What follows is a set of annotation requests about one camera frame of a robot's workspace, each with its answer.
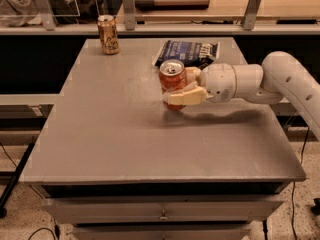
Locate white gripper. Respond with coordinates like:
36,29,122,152
163,64,236,105

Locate red coke can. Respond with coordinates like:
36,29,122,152
158,59,188,112

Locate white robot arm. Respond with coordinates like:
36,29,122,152
163,51,320,140

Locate gold soda can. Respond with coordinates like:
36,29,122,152
97,15,119,55

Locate blue chip bag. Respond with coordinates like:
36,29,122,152
152,40,220,69

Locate grey cabinet with drawers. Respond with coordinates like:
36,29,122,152
21,39,305,240

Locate upper drawer with lock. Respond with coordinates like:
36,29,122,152
43,196,282,224

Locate black floor stand left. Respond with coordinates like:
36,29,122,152
0,143,34,218

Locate grey metal bracket right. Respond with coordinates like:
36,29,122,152
241,0,262,30

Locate grey metal bracket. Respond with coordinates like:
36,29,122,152
241,0,262,30
122,0,136,30
35,0,57,31

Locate grey metal bracket middle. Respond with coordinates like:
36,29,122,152
122,0,136,30

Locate black cable right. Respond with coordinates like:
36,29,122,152
290,127,313,240

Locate grey metal bracket left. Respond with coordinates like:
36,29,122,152
35,0,57,31

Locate black cable left floor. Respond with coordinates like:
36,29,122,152
27,217,61,240

